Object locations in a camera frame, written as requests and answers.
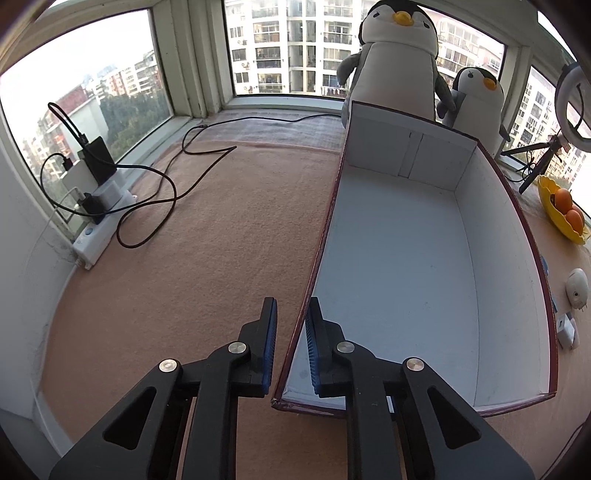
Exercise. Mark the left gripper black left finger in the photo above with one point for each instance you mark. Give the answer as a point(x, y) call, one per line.
point(179, 420)

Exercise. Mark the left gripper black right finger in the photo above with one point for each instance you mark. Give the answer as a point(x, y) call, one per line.
point(404, 420)

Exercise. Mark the red cardboard box white inside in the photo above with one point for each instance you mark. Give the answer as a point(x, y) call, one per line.
point(426, 253)

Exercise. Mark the white USB wall charger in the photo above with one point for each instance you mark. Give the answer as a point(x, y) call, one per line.
point(566, 330)

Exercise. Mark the white round plug-in device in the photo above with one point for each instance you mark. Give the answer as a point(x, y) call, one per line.
point(577, 288)

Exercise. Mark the blue plastic phone stand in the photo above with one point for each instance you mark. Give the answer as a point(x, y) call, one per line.
point(546, 271)

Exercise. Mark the white power strip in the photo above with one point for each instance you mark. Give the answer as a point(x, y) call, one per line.
point(96, 235)

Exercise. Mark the black plug adapter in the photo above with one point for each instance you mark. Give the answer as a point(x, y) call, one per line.
point(91, 208)

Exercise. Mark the yellow fruit bowl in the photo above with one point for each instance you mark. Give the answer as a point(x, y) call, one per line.
point(546, 190)

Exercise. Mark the orange fruit lower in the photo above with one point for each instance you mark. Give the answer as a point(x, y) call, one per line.
point(575, 220)

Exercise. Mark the orange fruit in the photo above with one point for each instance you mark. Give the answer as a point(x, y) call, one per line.
point(575, 220)
point(562, 200)

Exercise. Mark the orange fruit upper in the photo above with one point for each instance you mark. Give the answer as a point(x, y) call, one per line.
point(562, 200)

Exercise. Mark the small penguin plush toy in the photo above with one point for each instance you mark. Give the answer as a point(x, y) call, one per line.
point(479, 100)

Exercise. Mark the large penguin plush toy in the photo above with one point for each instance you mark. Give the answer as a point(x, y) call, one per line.
point(396, 67)

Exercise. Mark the black tripod stand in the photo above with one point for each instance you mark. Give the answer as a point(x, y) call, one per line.
point(534, 159)

